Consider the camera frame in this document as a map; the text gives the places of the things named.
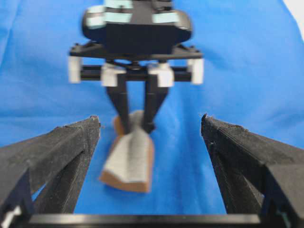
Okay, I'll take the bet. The brown and white sponge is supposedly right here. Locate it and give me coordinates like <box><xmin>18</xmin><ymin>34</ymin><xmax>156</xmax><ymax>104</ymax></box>
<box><xmin>99</xmin><ymin>110</ymin><xmax>154</xmax><ymax>193</ymax></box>

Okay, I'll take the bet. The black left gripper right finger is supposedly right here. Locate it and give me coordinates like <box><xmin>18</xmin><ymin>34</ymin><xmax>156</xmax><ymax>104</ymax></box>
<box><xmin>201</xmin><ymin>115</ymin><xmax>304</xmax><ymax>228</ymax></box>

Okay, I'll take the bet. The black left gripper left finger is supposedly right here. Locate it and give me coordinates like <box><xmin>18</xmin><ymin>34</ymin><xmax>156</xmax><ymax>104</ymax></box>
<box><xmin>0</xmin><ymin>116</ymin><xmax>100</xmax><ymax>228</ymax></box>

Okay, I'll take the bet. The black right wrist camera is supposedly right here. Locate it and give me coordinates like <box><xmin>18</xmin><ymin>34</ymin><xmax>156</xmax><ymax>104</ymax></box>
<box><xmin>82</xmin><ymin>0</ymin><xmax>192</xmax><ymax>55</ymax></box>

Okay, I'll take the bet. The blue table cloth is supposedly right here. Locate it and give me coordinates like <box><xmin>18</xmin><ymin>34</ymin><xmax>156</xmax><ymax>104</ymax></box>
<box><xmin>0</xmin><ymin>0</ymin><xmax>304</xmax><ymax>214</ymax></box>

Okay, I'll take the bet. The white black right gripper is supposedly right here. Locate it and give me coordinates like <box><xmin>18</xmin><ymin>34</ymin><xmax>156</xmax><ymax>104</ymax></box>
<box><xmin>68</xmin><ymin>42</ymin><xmax>204</xmax><ymax>134</ymax></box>

